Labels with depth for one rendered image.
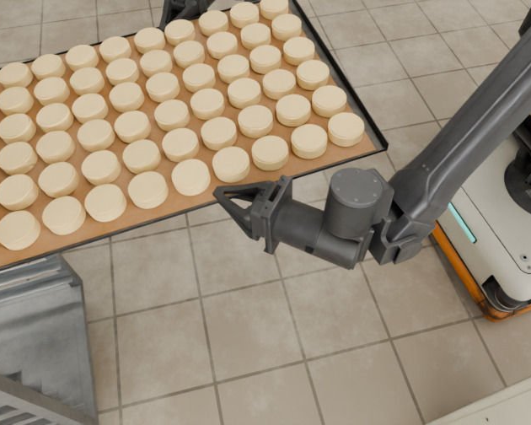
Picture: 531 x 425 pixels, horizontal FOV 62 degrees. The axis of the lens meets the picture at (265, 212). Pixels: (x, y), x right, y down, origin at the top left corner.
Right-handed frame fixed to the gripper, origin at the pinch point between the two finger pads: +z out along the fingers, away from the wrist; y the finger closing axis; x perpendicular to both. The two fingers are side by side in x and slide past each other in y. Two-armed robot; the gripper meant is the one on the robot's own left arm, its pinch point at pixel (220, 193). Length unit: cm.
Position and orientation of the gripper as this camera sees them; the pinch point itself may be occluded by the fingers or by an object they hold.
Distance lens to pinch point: 59.5
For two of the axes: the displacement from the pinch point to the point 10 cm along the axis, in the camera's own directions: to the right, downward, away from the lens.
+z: -8.9, -3.6, 2.7
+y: 0.4, 5.3, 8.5
